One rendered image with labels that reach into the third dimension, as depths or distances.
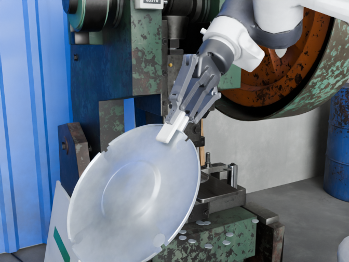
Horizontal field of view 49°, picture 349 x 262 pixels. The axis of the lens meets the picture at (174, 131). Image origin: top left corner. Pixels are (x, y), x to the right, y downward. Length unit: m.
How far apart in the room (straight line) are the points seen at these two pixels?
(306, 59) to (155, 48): 0.48
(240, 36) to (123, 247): 0.46
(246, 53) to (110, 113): 0.72
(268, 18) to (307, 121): 2.81
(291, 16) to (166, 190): 0.40
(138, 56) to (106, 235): 0.56
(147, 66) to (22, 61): 1.26
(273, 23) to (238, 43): 0.08
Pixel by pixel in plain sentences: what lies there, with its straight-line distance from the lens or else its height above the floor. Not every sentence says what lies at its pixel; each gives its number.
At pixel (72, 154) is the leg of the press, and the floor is 0.79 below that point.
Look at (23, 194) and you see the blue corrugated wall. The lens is 2.42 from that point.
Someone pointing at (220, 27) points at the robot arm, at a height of 1.23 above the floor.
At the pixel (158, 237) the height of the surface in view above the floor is 0.90.
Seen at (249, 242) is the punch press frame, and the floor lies 0.56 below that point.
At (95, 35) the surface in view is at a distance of 1.29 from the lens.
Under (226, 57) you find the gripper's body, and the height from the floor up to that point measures 1.18.
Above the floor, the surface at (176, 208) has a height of 0.94.
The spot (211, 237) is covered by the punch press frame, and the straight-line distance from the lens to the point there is 1.24.
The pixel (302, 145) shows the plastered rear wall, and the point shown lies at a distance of 3.58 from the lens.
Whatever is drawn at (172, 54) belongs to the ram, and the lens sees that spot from 1.25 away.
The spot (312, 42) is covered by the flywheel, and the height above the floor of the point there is 1.21.
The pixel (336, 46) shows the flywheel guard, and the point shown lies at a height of 1.20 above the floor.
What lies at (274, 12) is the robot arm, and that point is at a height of 1.26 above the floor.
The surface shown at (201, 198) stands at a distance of 1.10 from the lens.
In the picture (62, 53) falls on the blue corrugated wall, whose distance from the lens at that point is 2.31.
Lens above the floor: 1.20
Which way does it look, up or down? 13 degrees down
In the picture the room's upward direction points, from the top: straight up
